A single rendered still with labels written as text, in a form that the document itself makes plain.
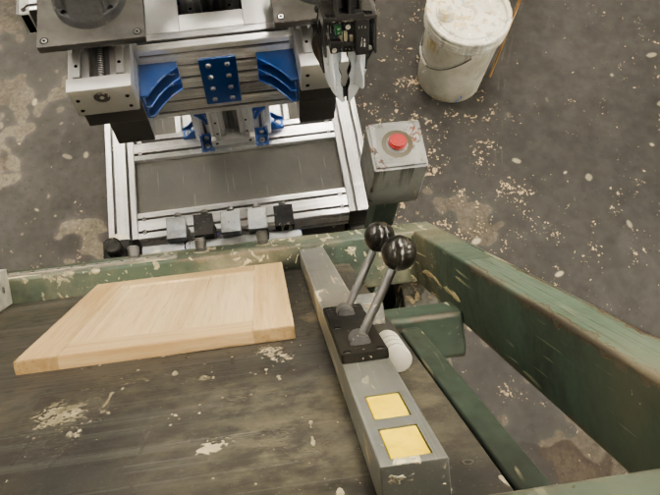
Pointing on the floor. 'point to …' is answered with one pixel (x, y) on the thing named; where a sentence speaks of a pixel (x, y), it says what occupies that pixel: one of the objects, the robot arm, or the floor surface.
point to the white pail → (461, 45)
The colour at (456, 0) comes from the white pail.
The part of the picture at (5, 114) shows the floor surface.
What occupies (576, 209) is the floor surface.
